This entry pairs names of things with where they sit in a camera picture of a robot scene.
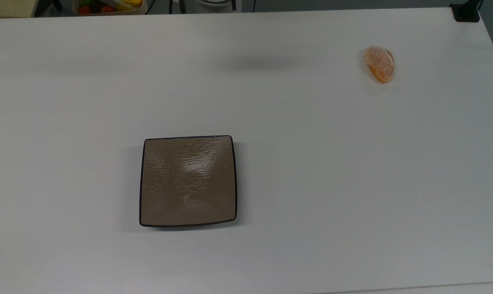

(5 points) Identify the sugared bread roll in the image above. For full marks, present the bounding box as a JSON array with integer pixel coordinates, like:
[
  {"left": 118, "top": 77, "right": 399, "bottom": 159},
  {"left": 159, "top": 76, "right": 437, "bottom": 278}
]
[{"left": 364, "top": 46, "right": 395, "bottom": 84}]

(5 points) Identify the square brown ceramic plate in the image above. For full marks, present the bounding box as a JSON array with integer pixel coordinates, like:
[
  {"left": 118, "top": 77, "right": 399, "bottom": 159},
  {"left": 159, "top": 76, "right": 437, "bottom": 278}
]
[{"left": 139, "top": 135, "right": 238, "bottom": 228}]

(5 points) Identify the beige box of toy fruit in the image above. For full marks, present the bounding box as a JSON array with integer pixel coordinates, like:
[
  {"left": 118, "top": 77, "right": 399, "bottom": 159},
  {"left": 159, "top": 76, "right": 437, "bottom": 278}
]
[{"left": 72, "top": 0, "right": 148, "bottom": 16}]

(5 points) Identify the black stand leg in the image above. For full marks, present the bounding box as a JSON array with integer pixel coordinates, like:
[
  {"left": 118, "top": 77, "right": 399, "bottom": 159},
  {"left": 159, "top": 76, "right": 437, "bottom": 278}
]
[{"left": 34, "top": 0, "right": 63, "bottom": 17}]

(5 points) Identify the pale yellow cabinet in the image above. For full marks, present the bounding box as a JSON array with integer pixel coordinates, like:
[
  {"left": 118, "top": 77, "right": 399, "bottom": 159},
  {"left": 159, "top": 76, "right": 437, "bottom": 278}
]
[{"left": 0, "top": 0, "right": 38, "bottom": 18}]

